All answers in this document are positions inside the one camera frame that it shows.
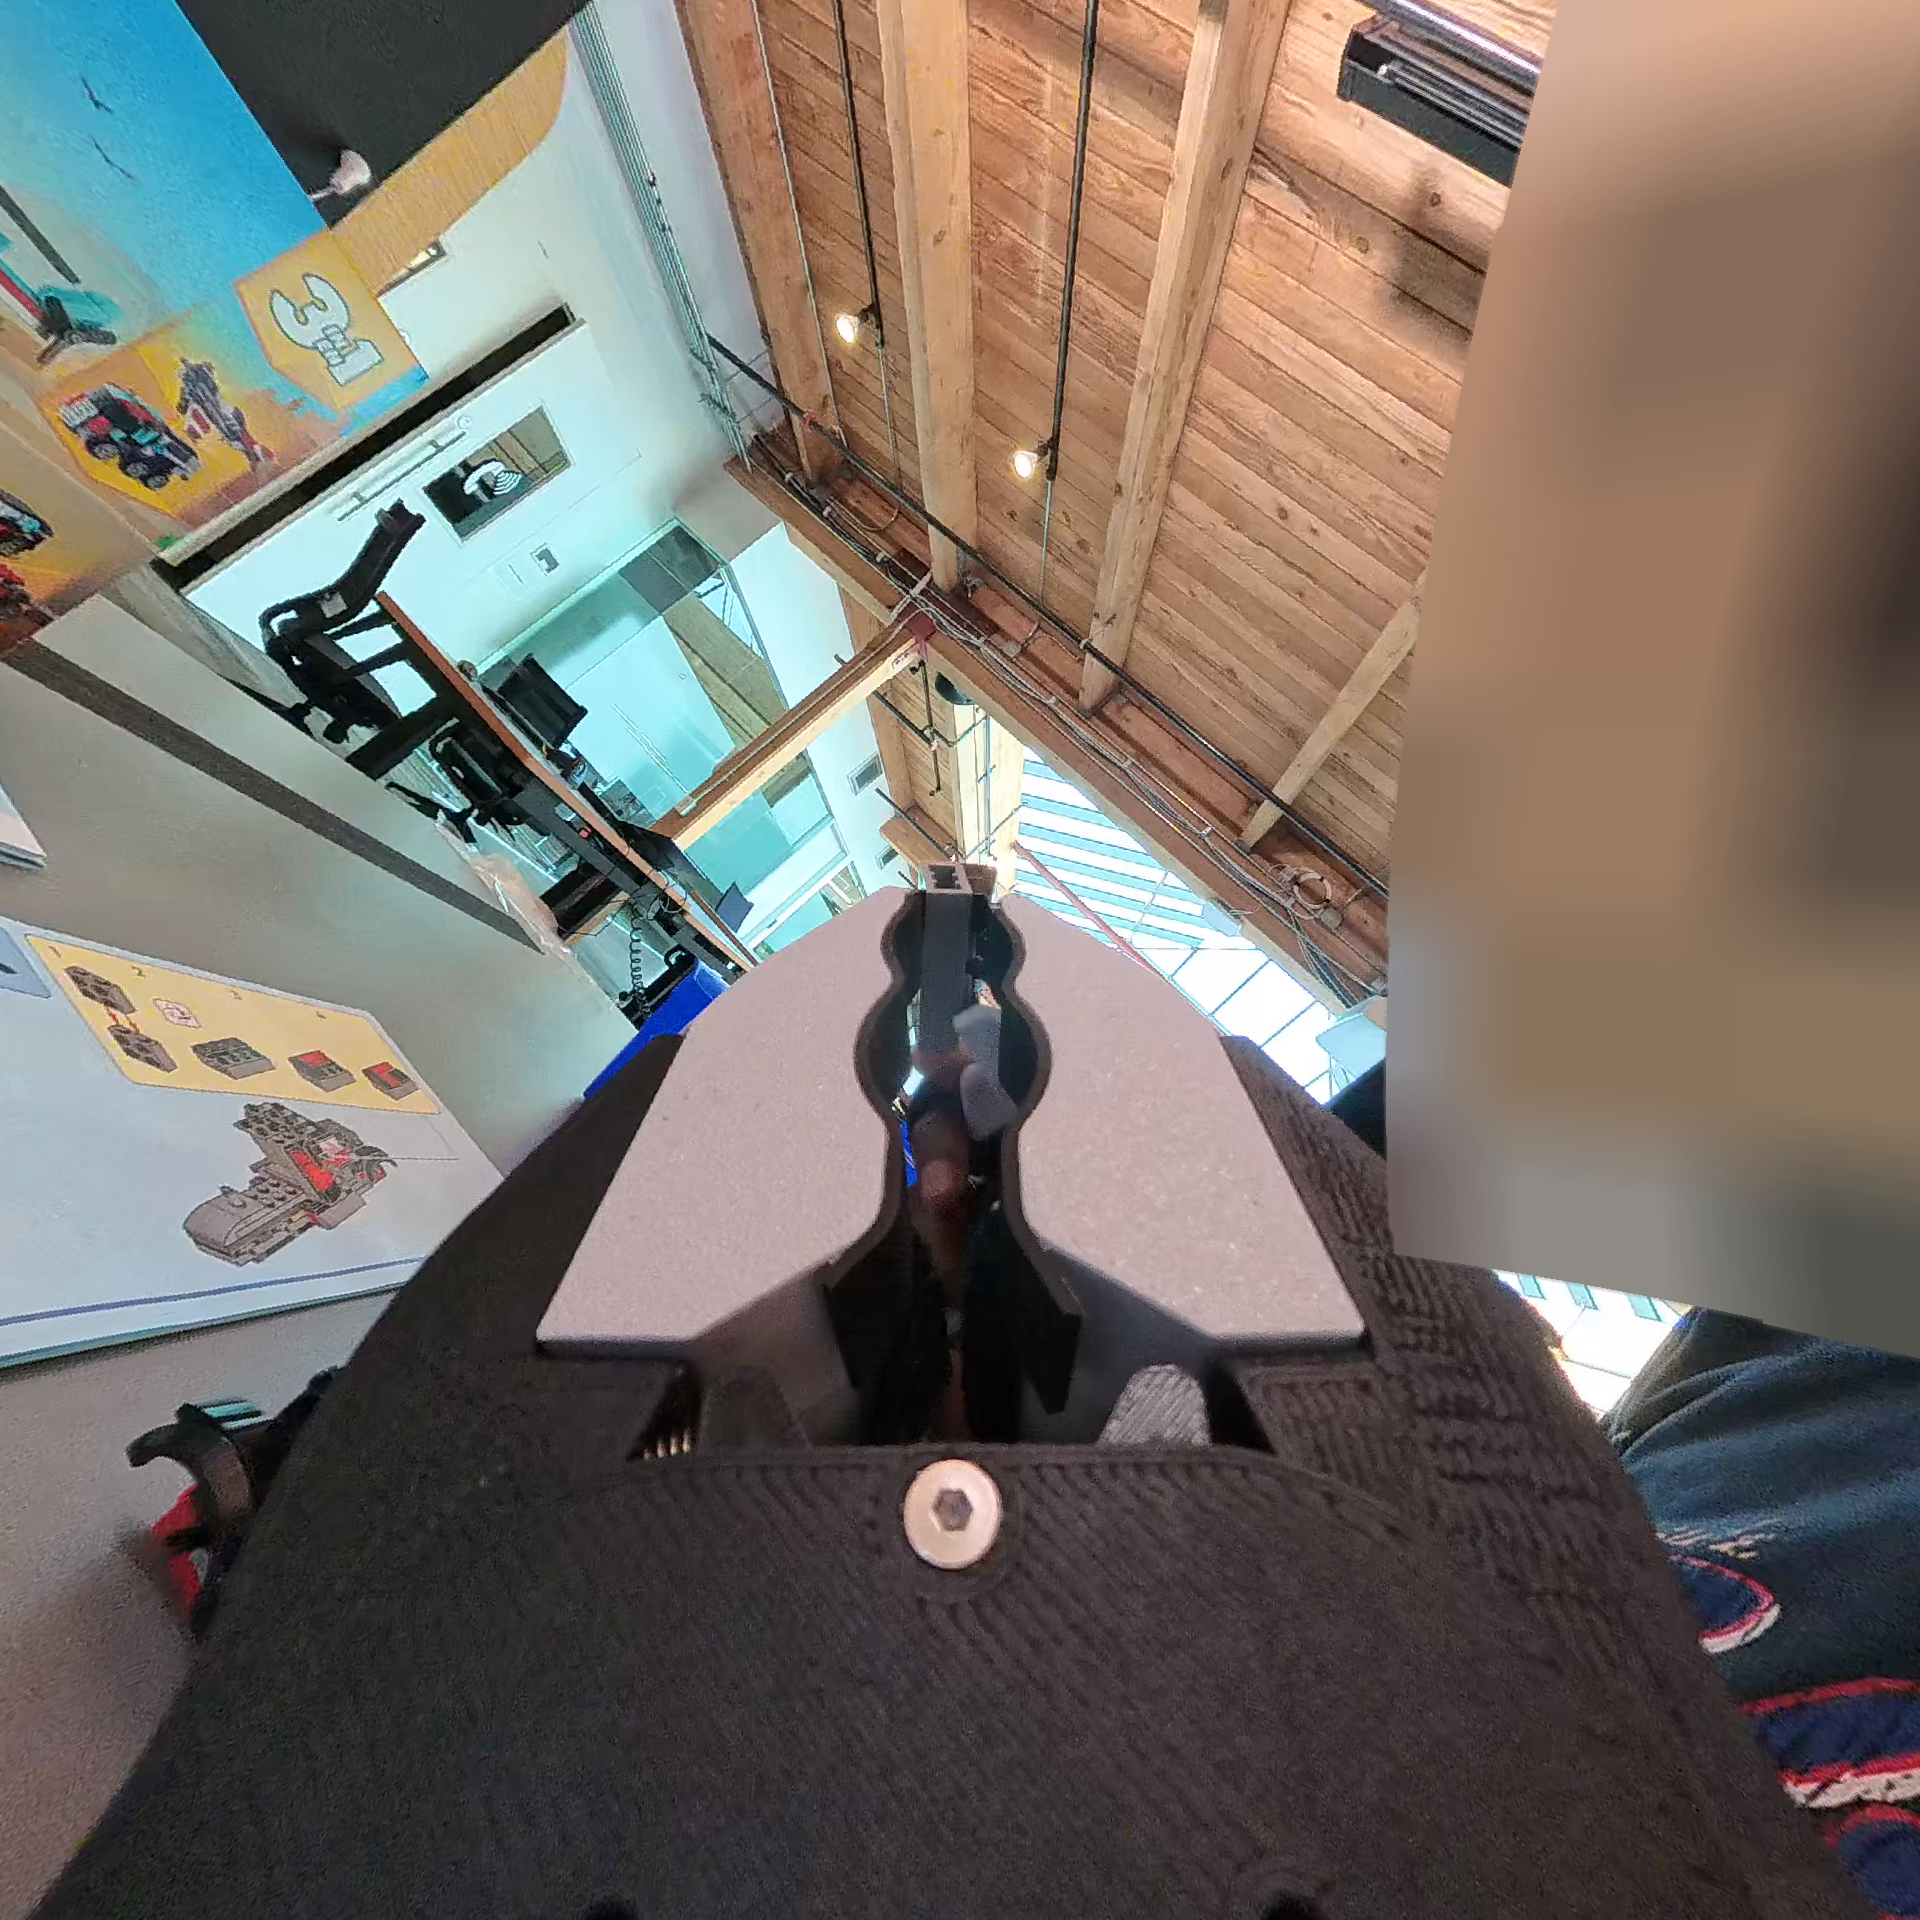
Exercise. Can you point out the ceiling spotlight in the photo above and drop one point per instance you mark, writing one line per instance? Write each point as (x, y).
(853, 325)
(1028, 462)

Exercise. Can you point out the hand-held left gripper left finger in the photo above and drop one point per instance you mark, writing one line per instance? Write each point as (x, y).
(751, 1155)

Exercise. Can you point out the black office chair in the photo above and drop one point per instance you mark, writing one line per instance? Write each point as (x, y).
(517, 720)
(340, 622)

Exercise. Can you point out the grey desk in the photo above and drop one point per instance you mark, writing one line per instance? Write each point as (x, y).
(181, 863)

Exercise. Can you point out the blue plastic bin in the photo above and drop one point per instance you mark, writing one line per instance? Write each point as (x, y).
(662, 1027)

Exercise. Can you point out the open instruction booklet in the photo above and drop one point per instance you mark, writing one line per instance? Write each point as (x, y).
(149, 1201)

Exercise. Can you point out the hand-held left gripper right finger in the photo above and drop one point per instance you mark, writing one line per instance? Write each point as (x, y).
(1171, 1172)

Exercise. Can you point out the closed instruction booklet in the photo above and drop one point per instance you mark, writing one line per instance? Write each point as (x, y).
(14, 832)

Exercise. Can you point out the black ceiling light track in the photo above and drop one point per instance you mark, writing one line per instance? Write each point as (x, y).
(1424, 89)

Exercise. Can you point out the black wall sign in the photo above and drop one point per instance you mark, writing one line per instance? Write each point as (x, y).
(495, 476)

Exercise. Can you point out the wooden top table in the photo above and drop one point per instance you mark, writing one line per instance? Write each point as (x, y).
(495, 720)

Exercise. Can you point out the partly built toy brick model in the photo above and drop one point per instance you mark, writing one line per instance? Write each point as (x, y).
(212, 1478)

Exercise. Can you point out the colourful toy set box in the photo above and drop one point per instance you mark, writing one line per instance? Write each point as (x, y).
(149, 300)

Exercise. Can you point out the clear plastic bag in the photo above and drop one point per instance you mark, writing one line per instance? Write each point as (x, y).
(495, 886)

